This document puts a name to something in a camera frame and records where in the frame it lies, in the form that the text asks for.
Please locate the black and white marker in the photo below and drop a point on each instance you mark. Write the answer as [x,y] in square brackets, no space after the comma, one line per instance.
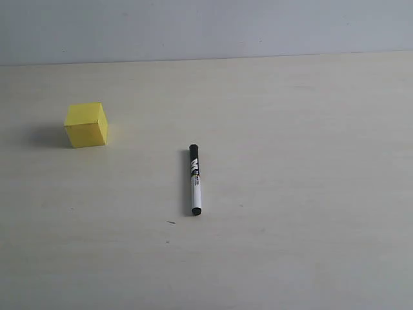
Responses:
[195,180]

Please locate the yellow cube block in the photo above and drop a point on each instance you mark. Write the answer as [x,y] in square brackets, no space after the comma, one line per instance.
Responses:
[86,125]

